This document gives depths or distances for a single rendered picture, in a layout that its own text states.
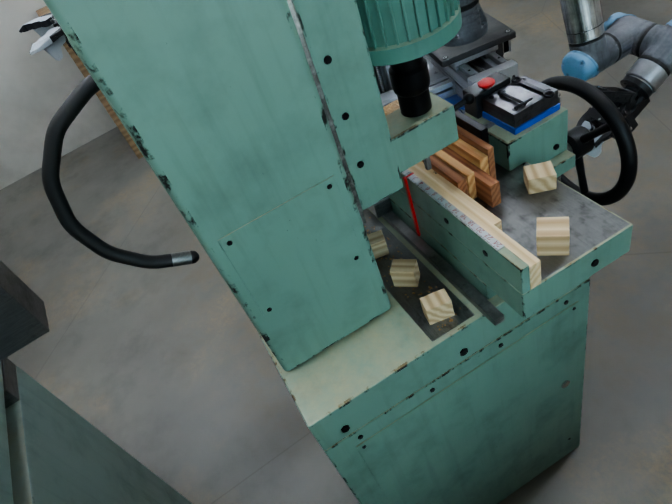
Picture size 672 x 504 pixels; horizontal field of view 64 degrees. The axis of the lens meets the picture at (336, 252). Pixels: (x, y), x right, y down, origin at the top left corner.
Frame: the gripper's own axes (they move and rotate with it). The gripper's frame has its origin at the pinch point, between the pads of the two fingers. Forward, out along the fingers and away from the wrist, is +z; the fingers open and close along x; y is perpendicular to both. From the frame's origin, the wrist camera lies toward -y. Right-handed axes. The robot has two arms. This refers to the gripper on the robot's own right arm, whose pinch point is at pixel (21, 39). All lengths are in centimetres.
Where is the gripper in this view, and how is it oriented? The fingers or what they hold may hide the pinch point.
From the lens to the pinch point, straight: 153.8
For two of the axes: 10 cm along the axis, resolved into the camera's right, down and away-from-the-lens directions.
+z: -8.3, 5.3, -1.9
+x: -5.2, -5.9, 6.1
